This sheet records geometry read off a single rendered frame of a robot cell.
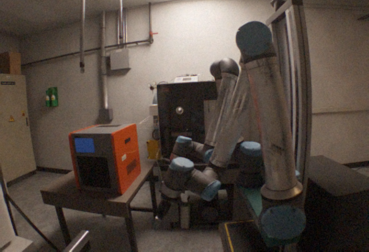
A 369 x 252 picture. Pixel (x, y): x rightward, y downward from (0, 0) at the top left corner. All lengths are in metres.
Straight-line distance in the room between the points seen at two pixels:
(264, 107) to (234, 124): 0.21
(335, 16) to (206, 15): 2.12
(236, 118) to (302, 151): 0.40
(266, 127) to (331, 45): 3.03
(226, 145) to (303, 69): 0.50
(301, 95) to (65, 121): 3.49
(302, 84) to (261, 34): 0.42
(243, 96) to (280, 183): 0.35
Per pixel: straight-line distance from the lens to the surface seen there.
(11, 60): 4.12
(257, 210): 1.11
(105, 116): 3.06
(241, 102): 0.77
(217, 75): 1.31
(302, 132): 0.99
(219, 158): 0.84
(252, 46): 0.62
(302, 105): 0.97
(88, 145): 1.34
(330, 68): 3.48
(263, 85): 0.61
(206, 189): 0.75
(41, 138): 4.23
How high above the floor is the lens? 1.33
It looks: 5 degrees down
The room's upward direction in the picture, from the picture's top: 3 degrees counter-clockwise
